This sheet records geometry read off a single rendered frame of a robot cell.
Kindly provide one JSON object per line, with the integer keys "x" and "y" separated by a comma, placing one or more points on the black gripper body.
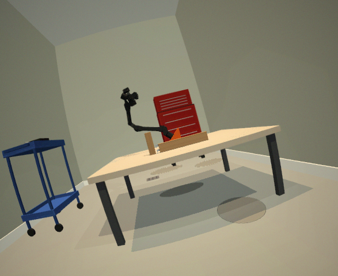
{"x": 128, "y": 98}

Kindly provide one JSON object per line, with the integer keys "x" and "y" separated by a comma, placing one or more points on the wooden rail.
{"x": 182, "y": 142}

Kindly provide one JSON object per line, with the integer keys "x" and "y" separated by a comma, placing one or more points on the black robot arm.
{"x": 142, "y": 128}

